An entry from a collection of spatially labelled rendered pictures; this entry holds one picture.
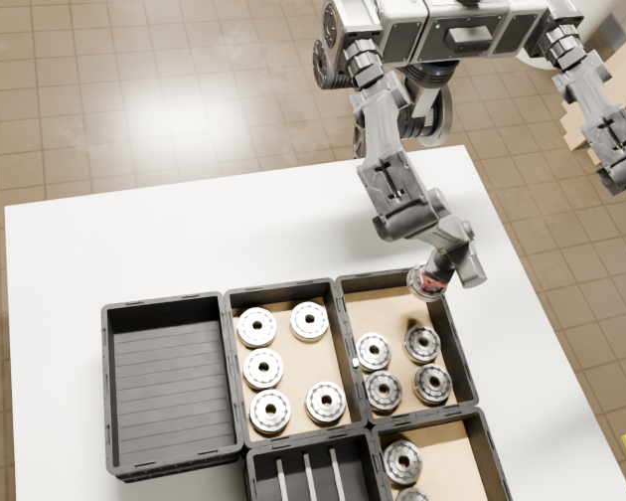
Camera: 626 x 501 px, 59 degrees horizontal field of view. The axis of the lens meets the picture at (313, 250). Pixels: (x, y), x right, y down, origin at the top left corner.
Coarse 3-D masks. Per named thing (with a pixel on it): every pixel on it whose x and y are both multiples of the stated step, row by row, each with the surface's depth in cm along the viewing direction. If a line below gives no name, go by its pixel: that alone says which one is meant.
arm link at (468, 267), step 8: (464, 224) 117; (472, 232) 116; (472, 240) 120; (456, 248) 121; (464, 248) 120; (448, 256) 121; (456, 256) 120; (464, 256) 120; (472, 256) 121; (456, 264) 120; (464, 264) 119; (472, 264) 119; (480, 264) 121; (456, 272) 123; (464, 272) 119; (472, 272) 118; (480, 272) 120; (464, 280) 119; (472, 280) 119; (480, 280) 121; (464, 288) 123
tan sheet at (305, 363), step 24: (240, 312) 151; (288, 312) 153; (288, 336) 150; (240, 360) 144; (288, 360) 146; (312, 360) 147; (336, 360) 148; (288, 384) 143; (312, 384) 144; (336, 384) 145; (288, 432) 138
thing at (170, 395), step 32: (128, 320) 144; (160, 320) 146; (192, 320) 147; (128, 352) 141; (160, 352) 142; (192, 352) 144; (224, 352) 139; (128, 384) 137; (160, 384) 138; (192, 384) 140; (224, 384) 141; (128, 416) 134; (160, 416) 135; (192, 416) 136; (224, 416) 137; (128, 448) 130; (160, 448) 131; (192, 448) 133
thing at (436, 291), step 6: (420, 264) 143; (414, 270) 142; (420, 270) 142; (414, 276) 141; (420, 276) 141; (414, 282) 140; (420, 282) 140; (420, 288) 139; (426, 288) 140; (432, 288) 140; (438, 288) 140; (444, 288) 141; (426, 294) 139; (432, 294) 139; (438, 294) 139
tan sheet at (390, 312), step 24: (360, 312) 156; (384, 312) 157; (408, 312) 159; (360, 336) 153; (384, 336) 154; (408, 360) 152; (432, 360) 153; (408, 384) 149; (432, 384) 150; (408, 408) 145
